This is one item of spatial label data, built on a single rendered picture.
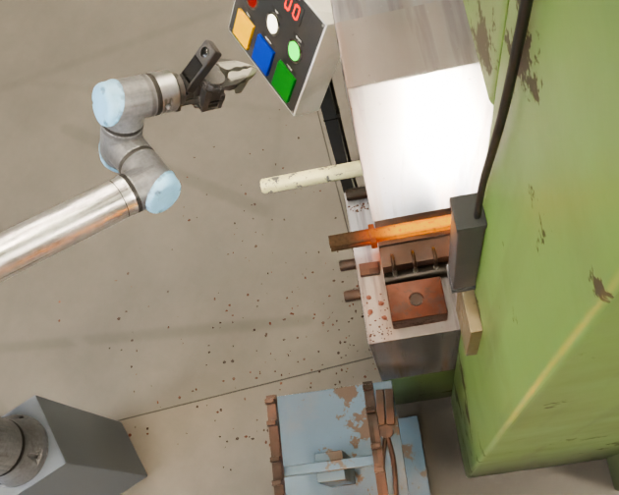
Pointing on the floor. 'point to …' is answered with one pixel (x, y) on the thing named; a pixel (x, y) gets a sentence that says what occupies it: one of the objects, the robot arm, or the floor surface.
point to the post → (335, 135)
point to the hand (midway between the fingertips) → (252, 67)
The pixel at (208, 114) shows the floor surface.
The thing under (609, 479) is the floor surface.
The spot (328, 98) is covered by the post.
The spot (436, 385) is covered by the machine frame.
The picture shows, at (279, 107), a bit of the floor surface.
